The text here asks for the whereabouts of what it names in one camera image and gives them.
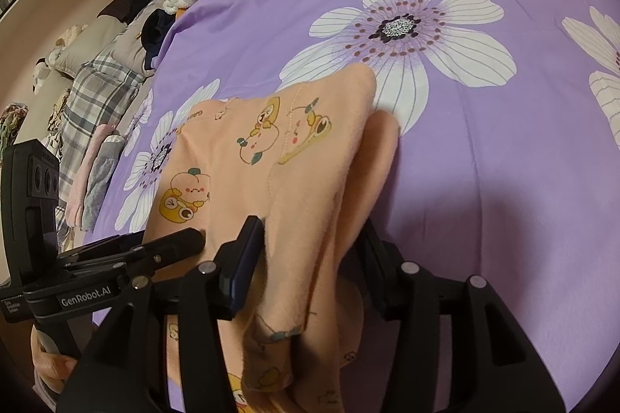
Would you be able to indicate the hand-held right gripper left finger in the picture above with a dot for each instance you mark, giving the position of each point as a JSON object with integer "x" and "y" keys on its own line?
{"x": 242, "y": 267}

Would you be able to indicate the person's left forearm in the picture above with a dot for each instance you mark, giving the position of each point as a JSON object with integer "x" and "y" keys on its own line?
{"x": 46, "y": 396}

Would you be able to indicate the grey folded clothes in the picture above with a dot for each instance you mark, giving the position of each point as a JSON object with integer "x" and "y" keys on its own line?
{"x": 99, "y": 180}

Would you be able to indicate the pink folded clothes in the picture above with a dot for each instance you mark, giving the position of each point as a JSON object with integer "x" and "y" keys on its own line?
{"x": 85, "y": 170}

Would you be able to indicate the purple floral bedsheet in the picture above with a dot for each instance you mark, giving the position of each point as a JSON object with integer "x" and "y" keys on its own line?
{"x": 484, "y": 199}

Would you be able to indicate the plaid cloth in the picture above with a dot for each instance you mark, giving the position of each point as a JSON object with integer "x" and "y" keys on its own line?
{"x": 97, "y": 93}

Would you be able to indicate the orange cartoon print garment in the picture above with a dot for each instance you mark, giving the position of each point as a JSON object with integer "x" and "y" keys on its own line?
{"x": 300, "y": 180}

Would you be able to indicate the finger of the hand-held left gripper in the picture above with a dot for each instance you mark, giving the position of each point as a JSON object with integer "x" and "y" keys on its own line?
{"x": 179, "y": 243}
{"x": 106, "y": 246}

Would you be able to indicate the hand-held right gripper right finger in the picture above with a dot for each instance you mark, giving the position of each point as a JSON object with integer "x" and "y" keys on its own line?
{"x": 387, "y": 277}

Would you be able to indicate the person's left hand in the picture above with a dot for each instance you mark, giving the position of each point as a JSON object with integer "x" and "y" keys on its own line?
{"x": 55, "y": 364}

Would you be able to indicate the dark cloth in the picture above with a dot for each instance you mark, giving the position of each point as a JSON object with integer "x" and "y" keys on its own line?
{"x": 155, "y": 35}

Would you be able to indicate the grey pillow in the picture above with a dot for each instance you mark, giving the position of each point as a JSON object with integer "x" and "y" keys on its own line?
{"x": 97, "y": 39}

